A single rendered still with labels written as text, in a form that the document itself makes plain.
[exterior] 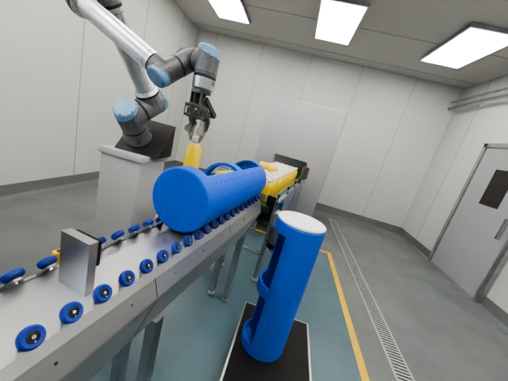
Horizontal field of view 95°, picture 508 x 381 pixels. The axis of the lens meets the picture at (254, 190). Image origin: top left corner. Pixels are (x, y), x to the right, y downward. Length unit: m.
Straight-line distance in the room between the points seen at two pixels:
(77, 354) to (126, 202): 1.20
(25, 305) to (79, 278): 0.11
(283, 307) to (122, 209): 1.24
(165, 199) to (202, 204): 0.18
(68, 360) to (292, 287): 1.00
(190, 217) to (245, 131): 5.16
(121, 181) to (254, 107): 4.68
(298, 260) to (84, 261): 0.95
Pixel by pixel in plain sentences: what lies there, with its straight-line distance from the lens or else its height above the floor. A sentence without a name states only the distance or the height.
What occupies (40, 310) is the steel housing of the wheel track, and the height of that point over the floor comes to 0.93.
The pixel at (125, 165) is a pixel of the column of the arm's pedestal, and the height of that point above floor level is 1.01.
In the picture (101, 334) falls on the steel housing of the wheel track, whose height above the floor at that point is 0.86.
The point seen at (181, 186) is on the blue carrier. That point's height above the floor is 1.16.
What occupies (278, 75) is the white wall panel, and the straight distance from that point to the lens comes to 6.13.
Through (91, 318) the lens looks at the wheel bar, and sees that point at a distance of 0.75.
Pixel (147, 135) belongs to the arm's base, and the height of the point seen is 1.23.
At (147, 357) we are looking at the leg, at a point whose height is 0.44.
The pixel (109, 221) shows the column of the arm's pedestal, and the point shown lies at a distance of 1.96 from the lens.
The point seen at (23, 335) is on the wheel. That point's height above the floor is 0.98.
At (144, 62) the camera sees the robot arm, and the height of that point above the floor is 1.59.
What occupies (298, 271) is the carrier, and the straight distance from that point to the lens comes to 1.35.
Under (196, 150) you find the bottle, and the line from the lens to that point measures 1.07.
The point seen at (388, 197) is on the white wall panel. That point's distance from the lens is 6.45.
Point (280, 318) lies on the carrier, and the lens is 1.52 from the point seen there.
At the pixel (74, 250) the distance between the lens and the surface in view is 0.76.
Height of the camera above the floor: 1.45
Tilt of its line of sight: 14 degrees down
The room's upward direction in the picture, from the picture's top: 15 degrees clockwise
